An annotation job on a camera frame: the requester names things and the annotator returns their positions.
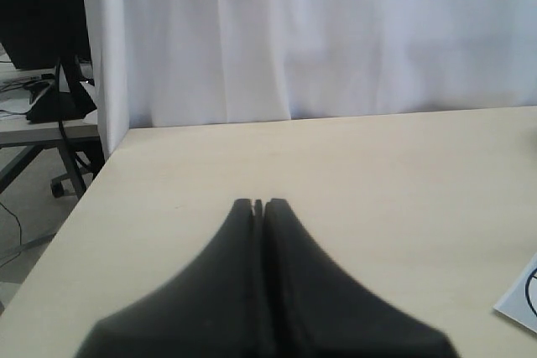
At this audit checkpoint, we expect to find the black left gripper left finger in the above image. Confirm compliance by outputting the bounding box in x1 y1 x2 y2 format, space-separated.
77 199 263 357

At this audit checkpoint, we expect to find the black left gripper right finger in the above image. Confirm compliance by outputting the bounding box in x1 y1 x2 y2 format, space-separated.
261 199 458 357

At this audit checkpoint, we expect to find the paper number game board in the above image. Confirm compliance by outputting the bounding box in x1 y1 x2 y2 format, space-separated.
493 255 536 333

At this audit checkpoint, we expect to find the white curtain backdrop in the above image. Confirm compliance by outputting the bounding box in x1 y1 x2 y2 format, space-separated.
85 0 536 153

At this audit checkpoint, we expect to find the grey side desk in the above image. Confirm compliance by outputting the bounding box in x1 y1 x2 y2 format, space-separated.
0 60 105 200

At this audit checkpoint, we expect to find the black computer monitor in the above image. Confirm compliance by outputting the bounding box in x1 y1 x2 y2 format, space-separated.
1 0 96 122

